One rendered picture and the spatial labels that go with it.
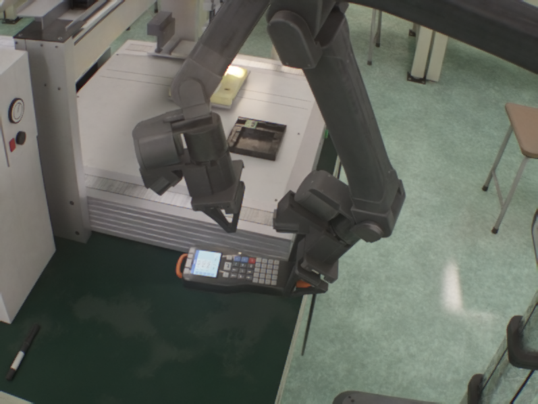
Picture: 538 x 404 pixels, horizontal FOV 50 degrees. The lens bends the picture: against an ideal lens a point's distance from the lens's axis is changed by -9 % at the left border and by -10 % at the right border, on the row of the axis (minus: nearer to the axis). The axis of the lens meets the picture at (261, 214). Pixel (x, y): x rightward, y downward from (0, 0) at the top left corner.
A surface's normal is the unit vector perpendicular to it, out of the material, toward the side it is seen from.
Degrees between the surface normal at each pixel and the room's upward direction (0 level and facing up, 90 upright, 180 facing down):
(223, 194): 15
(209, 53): 67
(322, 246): 90
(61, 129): 90
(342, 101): 111
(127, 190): 0
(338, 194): 35
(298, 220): 90
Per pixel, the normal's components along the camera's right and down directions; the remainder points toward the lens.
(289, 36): -0.42, 0.81
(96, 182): 0.07, -0.75
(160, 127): 0.06, 0.34
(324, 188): 0.34, -0.28
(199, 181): -0.11, 0.64
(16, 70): 0.97, 0.20
